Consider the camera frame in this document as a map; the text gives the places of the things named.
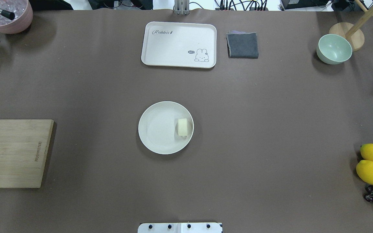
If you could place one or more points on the folded grey cloth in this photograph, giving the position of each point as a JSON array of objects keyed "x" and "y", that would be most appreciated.
[{"x": 242, "y": 45}]

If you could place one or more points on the pink bowl with ice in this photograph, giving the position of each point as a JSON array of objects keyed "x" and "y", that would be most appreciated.
[{"x": 15, "y": 16}]

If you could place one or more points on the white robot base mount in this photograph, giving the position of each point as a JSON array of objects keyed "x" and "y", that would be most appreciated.
[{"x": 181, "y": 227}]

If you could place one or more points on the yellow lemon beside lime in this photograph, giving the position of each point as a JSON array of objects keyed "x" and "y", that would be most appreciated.
[{"x": 364, "y": 170}]

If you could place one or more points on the aluminium frame post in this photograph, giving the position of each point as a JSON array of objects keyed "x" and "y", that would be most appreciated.
[{"x": 181, "y": 7}]

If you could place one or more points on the wooden cutting board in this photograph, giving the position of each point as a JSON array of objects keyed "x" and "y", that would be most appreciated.
[{"x": 24, "y": 145}]

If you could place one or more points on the cream rabbit tray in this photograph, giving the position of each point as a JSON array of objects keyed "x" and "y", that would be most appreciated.
[{"x": 175, "y": 44}]

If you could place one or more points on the dark cherries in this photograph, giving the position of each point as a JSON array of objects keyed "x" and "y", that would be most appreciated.
[{"x": 369, "y": 195}]

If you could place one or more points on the round cream plate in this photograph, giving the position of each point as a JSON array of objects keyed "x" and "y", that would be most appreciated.
[{"x": 158, "y": 127}]

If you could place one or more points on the wooden glass drying stand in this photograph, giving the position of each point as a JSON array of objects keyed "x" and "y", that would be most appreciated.
[{"x": 352, "y": 32}]

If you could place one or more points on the mint green bowl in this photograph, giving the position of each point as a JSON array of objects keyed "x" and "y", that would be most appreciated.
[{"x": 333, "y": 49}]

